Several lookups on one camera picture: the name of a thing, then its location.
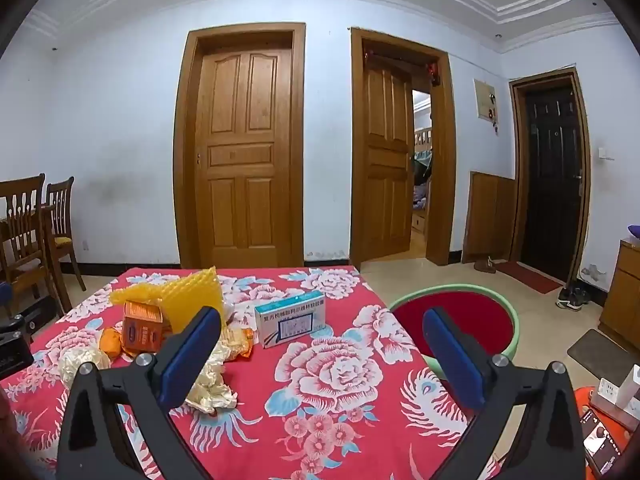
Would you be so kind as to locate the wooden sideboard cabinet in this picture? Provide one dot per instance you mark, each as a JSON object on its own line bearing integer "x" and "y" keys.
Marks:
{"x": 622, "y": 300}

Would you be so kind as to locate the yellow seat cushion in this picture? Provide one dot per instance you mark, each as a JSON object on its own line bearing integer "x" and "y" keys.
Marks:
{"x": 64, "y": 242}

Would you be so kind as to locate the red doormat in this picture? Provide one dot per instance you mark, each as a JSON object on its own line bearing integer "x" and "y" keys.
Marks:
{"x": 530, "y": 277}

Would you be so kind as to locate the orange cardboard box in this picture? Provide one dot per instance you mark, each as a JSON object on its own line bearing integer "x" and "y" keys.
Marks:
{"x": 142, "y": 332}

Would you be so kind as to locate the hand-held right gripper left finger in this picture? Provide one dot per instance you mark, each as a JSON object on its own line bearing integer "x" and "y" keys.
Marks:
{"x": 192, "y": 355}

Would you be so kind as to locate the golden snack wrapper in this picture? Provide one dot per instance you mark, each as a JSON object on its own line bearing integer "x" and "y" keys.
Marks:
{"x": 237, "y": 342}

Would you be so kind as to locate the wooden wall cabinet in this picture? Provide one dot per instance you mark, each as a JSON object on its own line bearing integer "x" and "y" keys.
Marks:
{"x": 487, "y": 215}

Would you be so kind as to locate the cream paper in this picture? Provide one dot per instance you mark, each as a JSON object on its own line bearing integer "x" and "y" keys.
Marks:
{"x": 210, "y": 390}
{"x": 82, "y": 362}

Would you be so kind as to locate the wooden door frame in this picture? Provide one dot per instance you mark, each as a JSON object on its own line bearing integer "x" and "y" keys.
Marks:
{"x": 182, "y": 160}
{"x": 442, "y": 185}

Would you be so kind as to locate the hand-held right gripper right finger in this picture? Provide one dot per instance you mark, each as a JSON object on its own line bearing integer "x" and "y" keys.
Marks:
{"x": 455, "y": 360}

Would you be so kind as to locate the wooden bunk bed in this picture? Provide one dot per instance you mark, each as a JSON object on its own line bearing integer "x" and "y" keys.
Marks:
{"x": 422, "y": 137}

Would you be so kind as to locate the white power strip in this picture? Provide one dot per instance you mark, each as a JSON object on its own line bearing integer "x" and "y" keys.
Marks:
{"x": 605, "y": 392}

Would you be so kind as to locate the yellow honeycomb foam sheet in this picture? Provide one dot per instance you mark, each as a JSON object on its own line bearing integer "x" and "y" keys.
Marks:
{"x": 185, "y": 295}

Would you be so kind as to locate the doorway pull-up bar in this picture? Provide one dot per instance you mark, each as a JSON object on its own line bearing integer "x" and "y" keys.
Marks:
{"x": 432, "y": 75}

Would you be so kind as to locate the orange plastic stool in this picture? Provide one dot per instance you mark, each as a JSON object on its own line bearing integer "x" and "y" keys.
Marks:
{"x": 582, "y": 402}

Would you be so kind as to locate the white charger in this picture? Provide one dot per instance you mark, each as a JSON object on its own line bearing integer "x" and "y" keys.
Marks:
{"x": 630, "y": 390}

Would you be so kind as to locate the grey floor mat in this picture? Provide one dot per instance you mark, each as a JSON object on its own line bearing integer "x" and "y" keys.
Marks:
{"x": 600, "y": 355}

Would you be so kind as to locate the dark entrance door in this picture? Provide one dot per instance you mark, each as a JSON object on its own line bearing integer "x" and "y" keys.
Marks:
{"x": 550, "y": 185}

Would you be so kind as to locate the brown entrance door frame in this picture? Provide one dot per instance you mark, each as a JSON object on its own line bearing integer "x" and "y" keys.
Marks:
{"x": 516, "y": 185}

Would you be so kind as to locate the white light switch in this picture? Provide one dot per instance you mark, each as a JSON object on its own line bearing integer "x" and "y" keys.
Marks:
{"x": 605, "y": 152}

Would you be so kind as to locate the red hanging charm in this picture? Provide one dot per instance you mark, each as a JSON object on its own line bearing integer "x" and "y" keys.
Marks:
{"x": 495, "y": 120}

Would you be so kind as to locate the beige wall fuse box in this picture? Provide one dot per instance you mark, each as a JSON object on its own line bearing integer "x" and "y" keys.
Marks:
{"x": 484, "y": 97}

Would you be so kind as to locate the red floral tablecloth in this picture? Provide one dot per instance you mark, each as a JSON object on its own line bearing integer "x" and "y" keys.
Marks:
{"x": 325, "y": 385}

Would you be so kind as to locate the orange plastic bag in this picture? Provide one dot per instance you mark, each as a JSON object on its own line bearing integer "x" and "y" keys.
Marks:
{"x": 110, "y": 342}

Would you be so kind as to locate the brown slipper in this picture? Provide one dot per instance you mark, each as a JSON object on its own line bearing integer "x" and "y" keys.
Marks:
{"x": 484, "y": 266}

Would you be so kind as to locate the red basin with green rim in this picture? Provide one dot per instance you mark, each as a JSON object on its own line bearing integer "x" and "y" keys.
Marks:
{"x": 492, "y": 310}

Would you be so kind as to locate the black smartphone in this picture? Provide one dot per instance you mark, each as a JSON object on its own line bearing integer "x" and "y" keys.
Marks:
{"x": 600, "y": 442}

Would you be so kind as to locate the wooden panel door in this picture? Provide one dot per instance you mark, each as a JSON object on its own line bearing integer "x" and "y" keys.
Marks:
{"x": 245, "y": 160}
{"x": 385, "y": 160}

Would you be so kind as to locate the white blue medicine box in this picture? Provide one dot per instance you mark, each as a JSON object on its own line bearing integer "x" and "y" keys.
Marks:
{"x": 290, "y": 320}

